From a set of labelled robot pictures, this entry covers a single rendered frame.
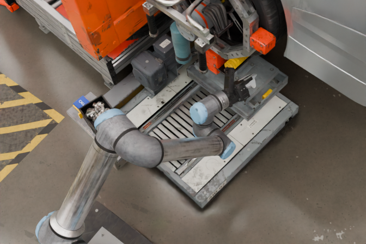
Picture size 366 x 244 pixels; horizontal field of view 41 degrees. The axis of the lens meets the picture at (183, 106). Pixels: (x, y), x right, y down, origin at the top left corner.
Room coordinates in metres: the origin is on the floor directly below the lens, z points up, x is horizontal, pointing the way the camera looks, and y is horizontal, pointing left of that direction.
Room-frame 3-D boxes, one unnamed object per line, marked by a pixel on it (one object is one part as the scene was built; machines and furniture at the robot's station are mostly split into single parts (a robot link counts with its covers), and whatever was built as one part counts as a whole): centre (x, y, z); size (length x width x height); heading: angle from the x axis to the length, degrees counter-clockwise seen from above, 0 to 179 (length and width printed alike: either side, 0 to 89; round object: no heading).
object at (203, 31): (1.50, -0.18, 1.03); 0.19 x 0.18 x 0.11; 126
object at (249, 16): (1.65, -0.22, 0.85); 0.54 x 0.07 x 0.54; 36
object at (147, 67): (1.85, 0.04, 0.26); 0.42 x 0.18 x 0.35; 126
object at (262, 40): (1.40, -0.41, 0.85); 0.09 x 0.08 x 0.07; 36
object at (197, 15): (1.61, -0.16, 0.85); 0.21 x 0.14 x 0.14; 126
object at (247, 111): (1.75, -0.36, 0.13); 0.50 x 0.36 x 0.10; 36
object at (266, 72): (1.75, -0.36, 0.32); 0.40 x 0.30 x 0.28; 36
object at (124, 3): (2.05, 0.11, 0.69); 0.52 x 0.17 x 0.35; 126
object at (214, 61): (1.68, -0.25, 0.48); 0.16 x 0.12 x 0.17; 126
